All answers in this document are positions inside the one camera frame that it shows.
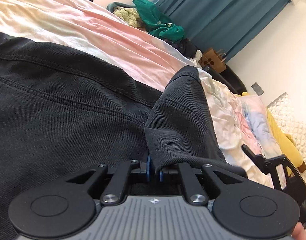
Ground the black sofa chair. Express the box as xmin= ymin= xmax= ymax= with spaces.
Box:
xmin=203 ymin=65 xmax=247 ymax=95

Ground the green sweatshirt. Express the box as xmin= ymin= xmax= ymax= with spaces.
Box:
xmin=133 ymin=0 xmax=185 ymax=42

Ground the black clothing pile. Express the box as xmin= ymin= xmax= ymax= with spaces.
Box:
xmin=164 ymin=38 xmax=197 ymax=59

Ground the teal curtain right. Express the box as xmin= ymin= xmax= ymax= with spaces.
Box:
xmin=154 ymin=0 xmax=291 ymax=60

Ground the white quilted headboard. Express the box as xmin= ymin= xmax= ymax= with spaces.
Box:
xmin=267 ymin=93 xmax=306 ymax=174

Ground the pastel tie-dye bed sheet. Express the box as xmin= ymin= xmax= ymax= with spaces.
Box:
xmin=0 ymin=0 xmax=282 ymax=187

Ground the grey wall switch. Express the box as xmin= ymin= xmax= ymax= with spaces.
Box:
xmin=251 ymin=82 xmax=264 ymax=96

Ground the yellow plush pillow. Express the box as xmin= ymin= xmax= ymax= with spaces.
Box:
xmin=242 ymin=92 xmax=306 ymax=173

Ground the brown paper bag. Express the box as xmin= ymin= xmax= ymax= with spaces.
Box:
xmin=199 ymin=48 xmax=227 ymax=73

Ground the cream knitted garment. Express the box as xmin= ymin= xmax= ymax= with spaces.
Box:
xmin=113 ymin=7 xmax=145 ymax=29

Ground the pastel pillow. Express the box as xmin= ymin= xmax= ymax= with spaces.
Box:
xmin=238 ymin=95 xmax=282 ymax=159

